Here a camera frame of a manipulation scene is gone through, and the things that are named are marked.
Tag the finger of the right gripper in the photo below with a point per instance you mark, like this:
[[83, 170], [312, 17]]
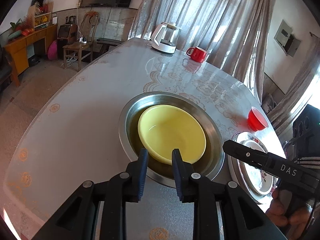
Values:
[[256, 158]]

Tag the red mug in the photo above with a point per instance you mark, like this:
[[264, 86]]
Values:
[[197, 54]]

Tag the yellow bowl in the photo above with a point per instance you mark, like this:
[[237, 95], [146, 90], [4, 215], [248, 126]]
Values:
[[163, 128]]

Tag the side curtain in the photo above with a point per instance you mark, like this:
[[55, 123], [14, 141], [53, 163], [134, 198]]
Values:
[[299, 93]]

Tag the pink bag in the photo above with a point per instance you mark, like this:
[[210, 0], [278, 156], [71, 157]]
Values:
[[52, 51]]

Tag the beige window curtain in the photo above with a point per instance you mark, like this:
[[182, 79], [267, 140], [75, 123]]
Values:
[[233, 32]]

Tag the wooden desk cabinet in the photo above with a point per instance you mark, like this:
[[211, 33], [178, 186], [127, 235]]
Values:
[[17, 50]]

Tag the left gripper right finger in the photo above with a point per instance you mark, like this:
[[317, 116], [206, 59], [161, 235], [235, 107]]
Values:
[[221, 211]]

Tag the floral lace tablecloth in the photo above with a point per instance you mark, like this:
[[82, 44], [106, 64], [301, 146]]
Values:
[[75, 136]]

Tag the black camera box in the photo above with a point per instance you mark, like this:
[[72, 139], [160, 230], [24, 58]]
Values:
[[306, 133]]

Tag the red plastic bowl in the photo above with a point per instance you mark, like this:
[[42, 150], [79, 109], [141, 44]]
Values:
[[256, 120]]

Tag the right hand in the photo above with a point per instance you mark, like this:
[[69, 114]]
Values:
[[276, 213]]

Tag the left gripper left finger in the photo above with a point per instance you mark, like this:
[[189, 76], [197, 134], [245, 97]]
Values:
[[77, 217]]

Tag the wooden chair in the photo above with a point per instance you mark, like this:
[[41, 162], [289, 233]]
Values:
[[83, 47]]

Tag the stainless steel basin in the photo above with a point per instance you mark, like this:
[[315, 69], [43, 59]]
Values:
[[208, 165]]

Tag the white glass electric kettle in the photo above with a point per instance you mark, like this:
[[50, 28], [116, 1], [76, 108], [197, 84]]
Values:
[[165, 37]]

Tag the small white floral plate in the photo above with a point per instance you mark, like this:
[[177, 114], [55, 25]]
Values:
[[257, 180]]

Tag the wall electrical box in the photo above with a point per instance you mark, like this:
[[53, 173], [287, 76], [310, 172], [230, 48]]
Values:
[[286, 39]]

